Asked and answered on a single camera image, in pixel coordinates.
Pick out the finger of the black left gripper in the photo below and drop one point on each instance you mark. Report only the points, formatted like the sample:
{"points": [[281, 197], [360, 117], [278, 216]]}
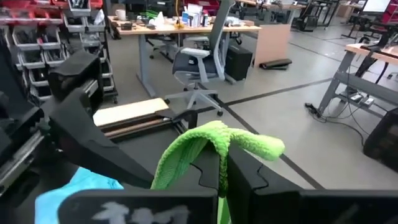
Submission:
{"points": [[87, 137]]}

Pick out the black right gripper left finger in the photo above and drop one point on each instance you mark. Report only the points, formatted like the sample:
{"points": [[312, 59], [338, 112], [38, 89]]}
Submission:
{"points": [[140, 207]]}

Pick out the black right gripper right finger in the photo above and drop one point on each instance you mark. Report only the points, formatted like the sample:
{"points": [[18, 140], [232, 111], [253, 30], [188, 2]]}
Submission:
{"points": [[295, 208]]}

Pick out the green microfiber towel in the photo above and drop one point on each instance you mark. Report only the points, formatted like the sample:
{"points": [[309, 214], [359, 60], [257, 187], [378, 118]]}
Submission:
{"points": [[217, 137]]}

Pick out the blue microfiber towel white tag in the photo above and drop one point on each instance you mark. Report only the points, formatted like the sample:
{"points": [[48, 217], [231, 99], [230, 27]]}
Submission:
{"points": [[77, 186]]}

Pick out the storage bin rack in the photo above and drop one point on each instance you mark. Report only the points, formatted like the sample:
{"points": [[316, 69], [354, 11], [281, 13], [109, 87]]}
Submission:
{"points": [[37, 46]]}

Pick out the light wooden table side board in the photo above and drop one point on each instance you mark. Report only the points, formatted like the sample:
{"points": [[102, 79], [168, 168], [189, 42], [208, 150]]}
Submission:
{"points": [[130, 110]]}

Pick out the white mug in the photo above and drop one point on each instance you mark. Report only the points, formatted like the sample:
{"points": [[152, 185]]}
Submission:
{"points": [[120, 15]]}

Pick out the black perforated computer case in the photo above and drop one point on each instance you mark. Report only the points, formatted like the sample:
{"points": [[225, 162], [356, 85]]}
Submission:
{"points": [[384, 140]]}

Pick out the white grey office chair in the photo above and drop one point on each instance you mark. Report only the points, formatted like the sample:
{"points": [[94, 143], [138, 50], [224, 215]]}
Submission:
{"points": [[192, 67]]}

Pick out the grey legged wooden desk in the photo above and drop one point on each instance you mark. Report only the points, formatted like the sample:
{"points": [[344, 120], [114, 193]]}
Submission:
{"points": [[363, 87]]}

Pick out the rolled black mat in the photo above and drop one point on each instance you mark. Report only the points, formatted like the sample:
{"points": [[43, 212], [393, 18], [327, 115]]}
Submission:
{"points": [[275, 63]]}

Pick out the black computer tower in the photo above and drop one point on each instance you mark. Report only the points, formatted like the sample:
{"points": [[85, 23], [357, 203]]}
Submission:
{"points": [[237, 63]]}

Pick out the wooden top office desk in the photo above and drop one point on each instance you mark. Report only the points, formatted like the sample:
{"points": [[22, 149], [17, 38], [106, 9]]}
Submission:
{"points": [[270, 43]]}

